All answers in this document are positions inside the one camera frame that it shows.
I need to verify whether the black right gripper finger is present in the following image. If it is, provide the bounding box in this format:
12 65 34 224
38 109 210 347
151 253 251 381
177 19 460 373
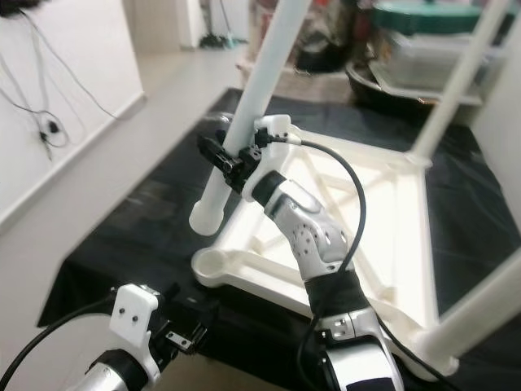
197 134 238 174

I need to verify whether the white plastic children table top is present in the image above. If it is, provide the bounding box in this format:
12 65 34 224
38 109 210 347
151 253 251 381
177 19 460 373
192 122 521 376

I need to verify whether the clear tape patch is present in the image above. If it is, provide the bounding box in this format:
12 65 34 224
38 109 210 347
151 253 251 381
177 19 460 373
130 191 181 222

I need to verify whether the black tablecloth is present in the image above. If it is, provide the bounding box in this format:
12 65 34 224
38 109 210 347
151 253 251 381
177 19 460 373
37 88 521 391

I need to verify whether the black floor gadget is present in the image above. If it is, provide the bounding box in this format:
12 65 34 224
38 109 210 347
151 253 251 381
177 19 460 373
199 33 238 49

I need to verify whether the beige patterned cloth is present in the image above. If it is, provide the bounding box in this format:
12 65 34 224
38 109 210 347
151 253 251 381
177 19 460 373
236 57 355 103

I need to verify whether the black round pan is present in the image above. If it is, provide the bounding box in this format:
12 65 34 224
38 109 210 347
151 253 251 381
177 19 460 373
346 65 485 111

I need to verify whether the clear plastic storage box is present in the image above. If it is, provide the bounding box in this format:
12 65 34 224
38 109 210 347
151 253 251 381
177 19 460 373
383 29 501 90

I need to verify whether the green round pot lid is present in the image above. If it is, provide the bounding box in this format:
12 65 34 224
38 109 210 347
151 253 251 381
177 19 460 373
370 0 485 35

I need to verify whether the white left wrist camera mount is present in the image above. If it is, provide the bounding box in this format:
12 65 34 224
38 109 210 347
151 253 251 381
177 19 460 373
110 283 162 384

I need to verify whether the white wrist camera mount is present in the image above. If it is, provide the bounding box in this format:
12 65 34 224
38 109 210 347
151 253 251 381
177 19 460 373
240 114 294 196
110 283 162 384

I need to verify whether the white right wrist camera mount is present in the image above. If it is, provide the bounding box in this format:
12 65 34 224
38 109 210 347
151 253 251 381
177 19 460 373
240 114 294 196

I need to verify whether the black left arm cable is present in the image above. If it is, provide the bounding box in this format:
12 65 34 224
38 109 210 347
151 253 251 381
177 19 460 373
0 293 119 390

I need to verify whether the black wall cable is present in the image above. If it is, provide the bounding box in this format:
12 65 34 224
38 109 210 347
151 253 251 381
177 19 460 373
20 8 120 124
0 49 71 160

